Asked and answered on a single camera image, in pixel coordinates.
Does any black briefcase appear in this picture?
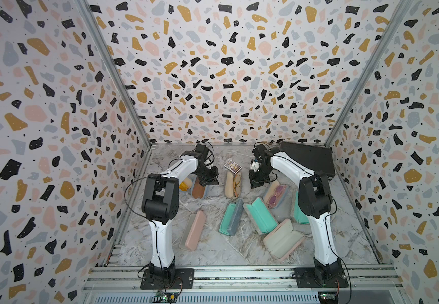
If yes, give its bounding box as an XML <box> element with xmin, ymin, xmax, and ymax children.
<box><xmin>280</xmin><ymin>141</ymin><xmax>336</xmax><ymax>179</ymax></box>

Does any grey case with glasses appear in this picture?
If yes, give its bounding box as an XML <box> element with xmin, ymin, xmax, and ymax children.
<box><xmin>224</xmin><ymin>171</ymin><xmax>242</xmax><ymax>200</ymax></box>

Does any blue case brown lining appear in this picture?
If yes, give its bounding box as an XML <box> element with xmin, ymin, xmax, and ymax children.
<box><xmin>191</xmin><ymin>177</ymin><xmax>207</xmax><ymax>200</ymax></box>

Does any grey case mint lining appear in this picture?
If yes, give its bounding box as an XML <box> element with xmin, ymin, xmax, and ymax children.
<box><xmin>219</xmin><ymin>198</ymin><xmax>243</xmax><ymax>236</ymax></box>

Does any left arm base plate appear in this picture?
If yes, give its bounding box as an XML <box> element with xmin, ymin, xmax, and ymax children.
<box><xmin>140</xmin><ymin>267</ymin><xmax>195</xmax><ymax>290</ymax></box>

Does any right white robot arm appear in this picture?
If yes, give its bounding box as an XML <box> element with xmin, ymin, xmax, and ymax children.
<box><xmin>249</xmin><ymin>143</ymin><xmax>343</xmax><ymax>285</ymax></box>

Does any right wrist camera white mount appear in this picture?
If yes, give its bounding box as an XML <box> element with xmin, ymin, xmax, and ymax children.
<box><xmin>249</xmin><ymin>160</ymin><xmax>261</xmax><ymax>172</ymax></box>

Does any playing card box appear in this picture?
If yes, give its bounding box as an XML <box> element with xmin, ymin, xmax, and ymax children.
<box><xmin>224</xmin><ymin>160</ymin><xmax>242</xmax><ymax>175</ymax></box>

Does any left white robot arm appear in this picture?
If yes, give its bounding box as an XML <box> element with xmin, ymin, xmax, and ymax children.
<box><xmin>142</xmin><ymin>143</ymin><xmax>219</xmax><ymax>282</ymax></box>

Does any pink closed glasses case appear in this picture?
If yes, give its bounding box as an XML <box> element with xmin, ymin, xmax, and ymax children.
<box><xmin>179</xmin><ymin>210</ymin><xmax>206</xmax><ymax>252</ymax></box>

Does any pink open glasses case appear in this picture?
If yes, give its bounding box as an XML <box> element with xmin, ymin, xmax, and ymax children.
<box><xmin>263</xmin><ymin>219</ymin><xmax>305</xmax><ymax>262</ymax></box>

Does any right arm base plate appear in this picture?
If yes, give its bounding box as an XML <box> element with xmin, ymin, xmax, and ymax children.
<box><xmin>291</xmin><ymin>267</ymin><xmax>350</xmax><ymax>288</ymax></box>

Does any case with purple glasses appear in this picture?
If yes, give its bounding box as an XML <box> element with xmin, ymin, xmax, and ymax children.
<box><xmin>262</xmin><ymin>181</ymin><xmax>289</xmax><ymax>209</ymax></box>

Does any mint open glasses case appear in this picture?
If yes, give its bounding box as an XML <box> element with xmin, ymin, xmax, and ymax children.
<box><xmin>243</xmin><ymin>197</ymin><xmax>278</xmax><ymax>234</ymax></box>

